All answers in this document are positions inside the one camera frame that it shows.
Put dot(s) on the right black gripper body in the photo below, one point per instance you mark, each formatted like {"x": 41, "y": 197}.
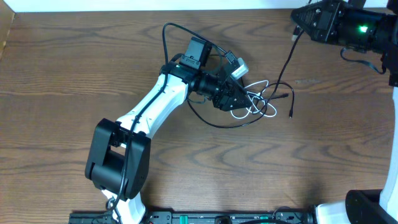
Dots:
{"x": 359, "y": 28}

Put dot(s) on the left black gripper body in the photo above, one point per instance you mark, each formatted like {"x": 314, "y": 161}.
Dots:
{"x": 208, "y": 86}

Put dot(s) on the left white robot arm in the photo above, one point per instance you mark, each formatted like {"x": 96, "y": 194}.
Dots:
{"x": 118, "y": 160}

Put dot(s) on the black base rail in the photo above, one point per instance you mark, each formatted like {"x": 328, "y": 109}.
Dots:
{"x": 281, "y": 215}

